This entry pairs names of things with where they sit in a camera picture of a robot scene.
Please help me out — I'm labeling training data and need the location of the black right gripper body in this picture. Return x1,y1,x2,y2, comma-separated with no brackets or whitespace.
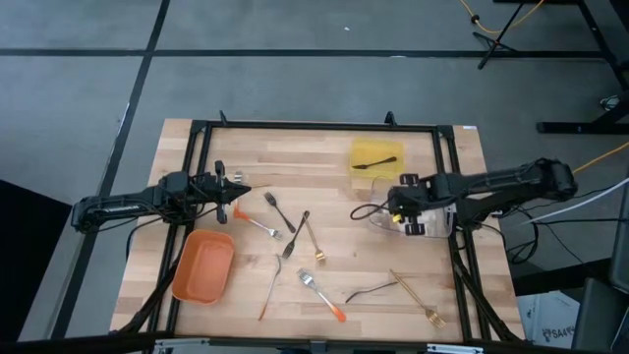
386,172,446,237

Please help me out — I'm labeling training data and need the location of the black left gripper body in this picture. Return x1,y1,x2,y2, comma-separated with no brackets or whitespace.
195,160,232,226

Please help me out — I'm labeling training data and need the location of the orange-handled silver fork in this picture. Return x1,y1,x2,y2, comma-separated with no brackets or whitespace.
257,254,284,323
296,267,348,325
232,206,284,241

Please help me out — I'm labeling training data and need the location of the black fork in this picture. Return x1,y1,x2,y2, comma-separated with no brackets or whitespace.
351,155,398,171
344,279,400,304
281,209,312,261
262,191,298,235

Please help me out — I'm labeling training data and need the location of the clear plastic bin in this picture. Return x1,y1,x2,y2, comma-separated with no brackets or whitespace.
366,175,454,240

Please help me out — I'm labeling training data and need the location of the yellow plastic bin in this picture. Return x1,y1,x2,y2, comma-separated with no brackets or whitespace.
349,139,407,181

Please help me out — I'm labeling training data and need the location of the orange plastic bin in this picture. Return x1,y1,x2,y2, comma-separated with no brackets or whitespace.
171,229,236,306

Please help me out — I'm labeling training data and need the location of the black tripod stand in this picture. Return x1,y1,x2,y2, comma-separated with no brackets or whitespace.
471,0,527,70

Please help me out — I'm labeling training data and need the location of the white printed box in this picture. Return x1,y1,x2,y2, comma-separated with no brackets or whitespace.
515,289,582,350

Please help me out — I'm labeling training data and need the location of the black cabinet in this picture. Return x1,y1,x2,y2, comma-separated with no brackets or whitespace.
0,179,73,345

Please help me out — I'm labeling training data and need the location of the dark grey cabinet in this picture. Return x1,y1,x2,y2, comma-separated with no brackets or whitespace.
572,277,629,354

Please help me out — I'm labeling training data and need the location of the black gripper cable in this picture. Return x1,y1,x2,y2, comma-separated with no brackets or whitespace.
349,201,394,222

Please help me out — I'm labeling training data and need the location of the black aluminium table frame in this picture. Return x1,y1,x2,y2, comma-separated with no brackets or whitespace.
110,110,530,354

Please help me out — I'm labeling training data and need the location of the black desk frame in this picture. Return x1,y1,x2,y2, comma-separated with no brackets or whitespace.
493,0,629,135

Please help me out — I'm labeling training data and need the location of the white cable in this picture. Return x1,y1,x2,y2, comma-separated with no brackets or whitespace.
525,176,629,225

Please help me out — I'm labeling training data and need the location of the thin yellow floor cable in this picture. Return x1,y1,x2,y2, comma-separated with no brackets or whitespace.
457,0,546,35

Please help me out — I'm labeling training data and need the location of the yellow extension cord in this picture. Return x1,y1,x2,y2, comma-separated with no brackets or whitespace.
572,141,629,175

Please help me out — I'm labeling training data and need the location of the coiled cable bundle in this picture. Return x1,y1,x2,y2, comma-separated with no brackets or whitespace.
599,93,623,112

